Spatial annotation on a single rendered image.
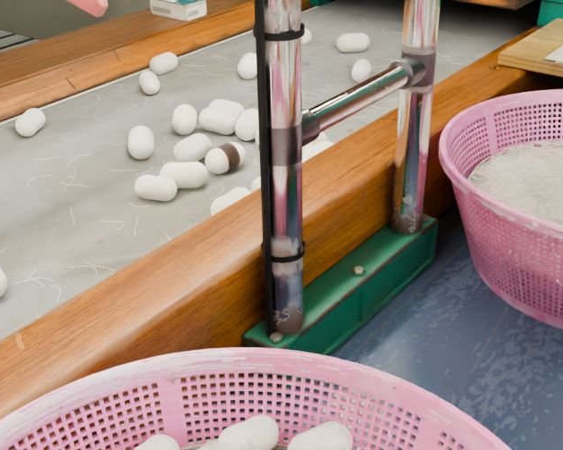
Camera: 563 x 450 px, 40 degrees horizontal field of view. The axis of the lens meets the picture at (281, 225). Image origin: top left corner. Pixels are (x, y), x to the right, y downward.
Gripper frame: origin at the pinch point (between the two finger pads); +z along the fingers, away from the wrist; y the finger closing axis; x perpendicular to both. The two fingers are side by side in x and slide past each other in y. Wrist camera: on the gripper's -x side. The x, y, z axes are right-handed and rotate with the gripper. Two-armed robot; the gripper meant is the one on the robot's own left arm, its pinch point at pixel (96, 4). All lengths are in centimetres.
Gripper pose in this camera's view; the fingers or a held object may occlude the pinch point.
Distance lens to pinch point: 67.6
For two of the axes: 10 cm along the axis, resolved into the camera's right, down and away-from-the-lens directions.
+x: -5.0, 4.6, 7.3
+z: 6.1, 7.9, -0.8
